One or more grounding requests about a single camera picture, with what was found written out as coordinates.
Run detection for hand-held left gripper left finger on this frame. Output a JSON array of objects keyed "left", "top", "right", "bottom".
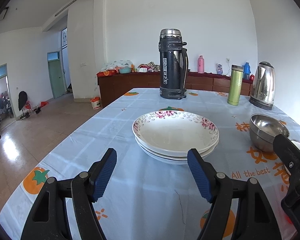
[{"left": 20, "top": 148, "right": 117, "bottom": 240}]

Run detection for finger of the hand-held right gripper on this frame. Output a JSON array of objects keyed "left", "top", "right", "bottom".
[{"left": 272, "top": 133, "right": 300, "bottom": 228}]

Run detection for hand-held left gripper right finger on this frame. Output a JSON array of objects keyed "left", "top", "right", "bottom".
[{"left": 187, "top": 148, "right": 282, "bottom": 240}]

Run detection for white plate with blue pattern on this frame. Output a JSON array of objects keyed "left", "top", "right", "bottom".
[{"left": 142, "top": 149, "right": 208, "bottom": 165}]

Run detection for white plate with red flowers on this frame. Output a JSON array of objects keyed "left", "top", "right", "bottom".
[{"left": 135, "top": 136, "right": 219, "bottom": 159}]

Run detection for stainless steel bowl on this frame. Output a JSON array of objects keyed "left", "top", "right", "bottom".
[{"left": 249, "top": 114, "right": 290, "bottom": 153}]

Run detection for white plate with pink flowers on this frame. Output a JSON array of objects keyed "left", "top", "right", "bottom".
[{"left": 132, "top": 110, "right": 219, "bottom": 153}]

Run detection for stainless steel electric kettle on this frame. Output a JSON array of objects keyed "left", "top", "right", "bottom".
[{"left": 249, "top": 61, "right": 276, "bottom": 110}]

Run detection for white plastic bucket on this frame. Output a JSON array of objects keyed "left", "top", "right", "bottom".
[{"left": 90, "top": 96, "right": 102, "bottom": 109}]

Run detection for dark wooden cabinet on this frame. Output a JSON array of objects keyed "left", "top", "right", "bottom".
[{"left": 97, "top": 70, "right": 253, "bottom": 108}]

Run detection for green tumbler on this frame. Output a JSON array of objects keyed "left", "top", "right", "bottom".
[{"left": 227, "top": 65, "right": 244, "bottom": 106}]

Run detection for blue thermos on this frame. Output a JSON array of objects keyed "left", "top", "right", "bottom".
[{"left": 242, "top": 62, "right": 251, "bottom": 80}]

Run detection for large black thermos flask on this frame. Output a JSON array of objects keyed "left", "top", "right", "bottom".
[{"left": 159, "top": 28, "right": 189, "bottom": 100}]

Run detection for orange cardboard box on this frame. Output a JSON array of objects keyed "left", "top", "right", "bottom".
[{"left": 96, "top": 70, "right": 117, "bottom": 77}]

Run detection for green door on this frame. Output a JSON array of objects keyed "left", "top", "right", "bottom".
[{"left": 48, "top": 60, "right": 66, "bottom": 98}]

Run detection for pink thermos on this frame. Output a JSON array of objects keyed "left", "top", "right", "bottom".
[{"left": 198, "top": 55, "right": 206, "bottom": 74}]

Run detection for clear plastic bag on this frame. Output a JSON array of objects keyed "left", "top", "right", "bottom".
[{"left": 101, "top": 59, "right": 133, "bottom": 71}]

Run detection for colourful patterned cloth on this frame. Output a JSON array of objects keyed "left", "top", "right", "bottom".
[{"left": 137, "top": 62, "right": 160, "bottom": 72}]

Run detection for parked motorbikes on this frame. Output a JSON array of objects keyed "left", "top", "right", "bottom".
[{"left": 0, "top": 94, "right": 14, "bottom": 130}]

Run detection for barred window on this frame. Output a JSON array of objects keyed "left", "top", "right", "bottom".
[{"left": 61, "top": 28, "right": 68, "bottom": 49}]

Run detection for fluorescent ceiling lamp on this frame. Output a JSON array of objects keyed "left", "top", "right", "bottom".
[{"left": 54, "top": 0, "right": 78, "bottom": 17}]

